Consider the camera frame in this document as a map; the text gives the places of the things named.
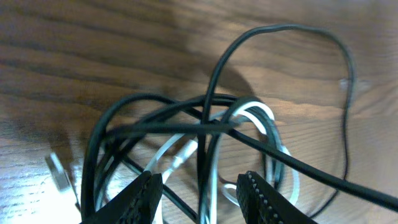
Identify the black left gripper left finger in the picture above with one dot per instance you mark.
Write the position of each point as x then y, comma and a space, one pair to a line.
137, 203

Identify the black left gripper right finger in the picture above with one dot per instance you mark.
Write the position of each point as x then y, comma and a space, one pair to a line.
261, 203

